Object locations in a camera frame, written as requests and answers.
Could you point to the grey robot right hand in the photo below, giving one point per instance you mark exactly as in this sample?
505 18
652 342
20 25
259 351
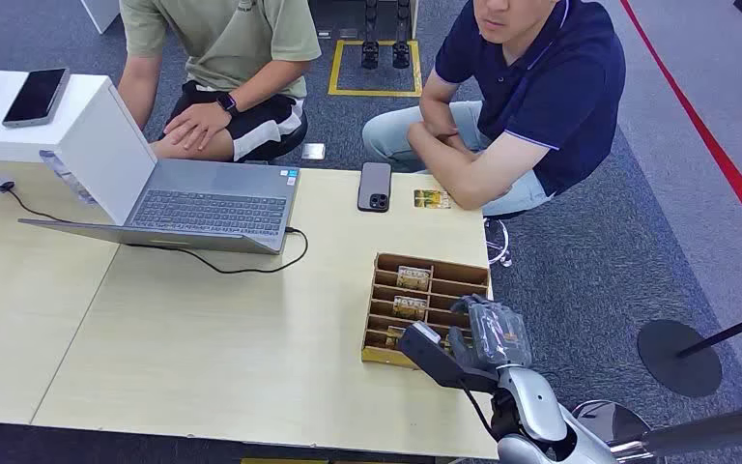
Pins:
496 336

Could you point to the person's right hand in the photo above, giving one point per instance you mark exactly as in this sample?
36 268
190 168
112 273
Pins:
457 142

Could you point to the person's left hand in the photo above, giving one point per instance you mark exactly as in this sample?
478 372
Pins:
198 125

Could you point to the wooden slotted card holder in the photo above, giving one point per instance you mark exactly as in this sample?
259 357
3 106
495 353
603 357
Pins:
448 272

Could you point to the gold hotel card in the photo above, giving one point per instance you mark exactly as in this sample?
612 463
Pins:
432 199
446 346
412 278
409 307
394 337

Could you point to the person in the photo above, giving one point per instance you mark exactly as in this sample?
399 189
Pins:
550 89
230 45

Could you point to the black smartwatch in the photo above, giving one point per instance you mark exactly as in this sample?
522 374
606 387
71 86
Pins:
227 104

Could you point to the grey laptop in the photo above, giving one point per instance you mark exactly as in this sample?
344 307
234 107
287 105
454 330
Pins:
217 211

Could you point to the chrome stool footrest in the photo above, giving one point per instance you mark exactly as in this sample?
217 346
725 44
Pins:
498 246

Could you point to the dark grey smartphone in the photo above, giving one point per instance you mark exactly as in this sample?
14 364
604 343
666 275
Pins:
374 182

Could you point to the white box stand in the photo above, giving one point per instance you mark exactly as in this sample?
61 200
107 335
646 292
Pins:
102 147

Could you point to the black robot foot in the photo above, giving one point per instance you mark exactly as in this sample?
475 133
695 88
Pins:
370 54
401 54

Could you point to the silver floor plate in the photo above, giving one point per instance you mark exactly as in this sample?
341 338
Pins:
313 151

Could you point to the yellow floor tape square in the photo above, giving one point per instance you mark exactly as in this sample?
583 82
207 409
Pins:
334 67

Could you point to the black screen smartphone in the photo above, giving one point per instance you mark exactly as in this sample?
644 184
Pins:
35 96

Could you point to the black stanchion with round base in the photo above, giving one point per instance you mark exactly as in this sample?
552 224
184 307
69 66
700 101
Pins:
678 358

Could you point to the stanchion with chrome base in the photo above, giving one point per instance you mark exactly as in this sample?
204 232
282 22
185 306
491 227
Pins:
710 432

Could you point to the red floor tape line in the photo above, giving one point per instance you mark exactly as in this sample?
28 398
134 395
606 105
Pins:
710 144

